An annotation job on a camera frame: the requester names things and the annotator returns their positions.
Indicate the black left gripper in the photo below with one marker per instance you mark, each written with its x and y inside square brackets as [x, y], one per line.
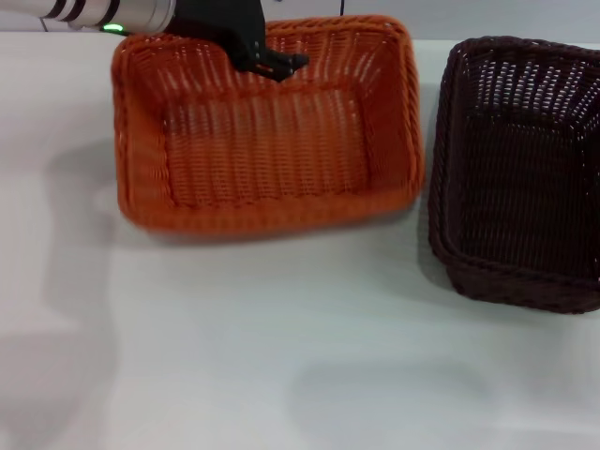
[220, 23]

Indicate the orange woven basket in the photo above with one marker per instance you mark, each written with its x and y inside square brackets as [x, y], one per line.
[281, 154]

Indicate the dark brown woven basket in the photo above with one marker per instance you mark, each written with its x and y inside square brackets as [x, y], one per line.
[525, 187]

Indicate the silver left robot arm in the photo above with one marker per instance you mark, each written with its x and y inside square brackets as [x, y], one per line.
[94, 11]

